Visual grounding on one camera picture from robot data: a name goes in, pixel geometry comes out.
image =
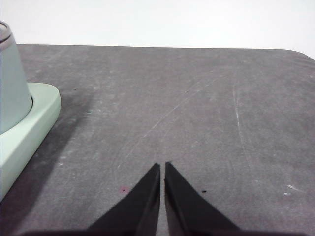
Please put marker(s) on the glass lid with green knob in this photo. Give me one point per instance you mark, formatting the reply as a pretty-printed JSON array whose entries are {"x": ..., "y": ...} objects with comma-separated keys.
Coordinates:
[{"x": 3, "y": 28}]

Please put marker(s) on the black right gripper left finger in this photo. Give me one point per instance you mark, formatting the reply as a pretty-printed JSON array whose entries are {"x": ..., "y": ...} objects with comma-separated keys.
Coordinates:
[{"x": 137, "y": 211}]

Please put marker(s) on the mint green steamer pot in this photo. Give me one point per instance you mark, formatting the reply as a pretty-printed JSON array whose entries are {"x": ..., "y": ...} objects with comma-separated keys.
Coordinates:
[{"x": 12, "y": 86}]

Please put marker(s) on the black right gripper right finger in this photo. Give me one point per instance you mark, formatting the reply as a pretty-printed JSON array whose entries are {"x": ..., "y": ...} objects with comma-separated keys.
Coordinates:
[{"x": 187, "y": 211}]

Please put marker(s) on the mint green breakfast machine base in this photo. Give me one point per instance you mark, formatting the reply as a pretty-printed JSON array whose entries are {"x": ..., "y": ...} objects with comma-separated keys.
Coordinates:
[{"x": 32, "y": 123}]

